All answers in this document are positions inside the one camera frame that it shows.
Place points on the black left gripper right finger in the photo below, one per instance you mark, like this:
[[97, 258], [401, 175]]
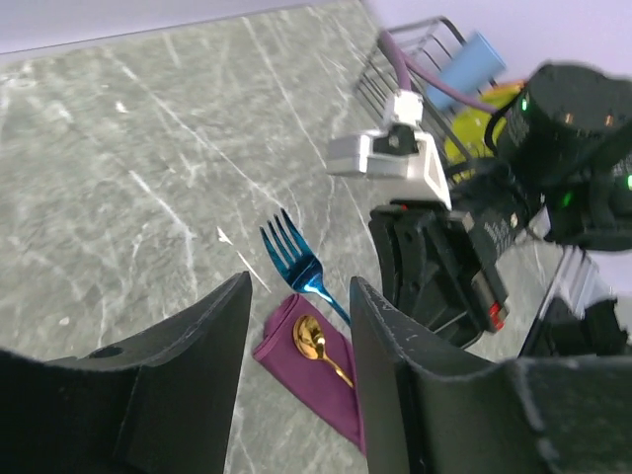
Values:
[[430, 407]]

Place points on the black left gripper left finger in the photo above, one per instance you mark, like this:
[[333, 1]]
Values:
[[160, 401]]

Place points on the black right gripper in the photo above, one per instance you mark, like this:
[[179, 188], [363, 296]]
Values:
[[561, 146]]

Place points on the purple cloth napkin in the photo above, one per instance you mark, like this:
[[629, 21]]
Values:
[[314, 383]]

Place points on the gold metal spoon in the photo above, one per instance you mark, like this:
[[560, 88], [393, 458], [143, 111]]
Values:
[[310, 341]]

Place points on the blue metal fork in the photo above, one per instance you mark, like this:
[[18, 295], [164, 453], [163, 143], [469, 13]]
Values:
[[295, 262]]

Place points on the green scalloped plate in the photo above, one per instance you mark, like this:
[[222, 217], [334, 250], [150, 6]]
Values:
[[469, 128]]

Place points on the light blue plastic cup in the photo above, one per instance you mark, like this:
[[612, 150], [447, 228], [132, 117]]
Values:
[[472, 67]]

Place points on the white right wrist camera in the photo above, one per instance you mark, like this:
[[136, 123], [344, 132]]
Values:
[[399, 152]]

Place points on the black wire dish rack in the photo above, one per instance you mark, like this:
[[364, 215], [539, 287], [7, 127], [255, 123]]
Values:
[[430, 44]]

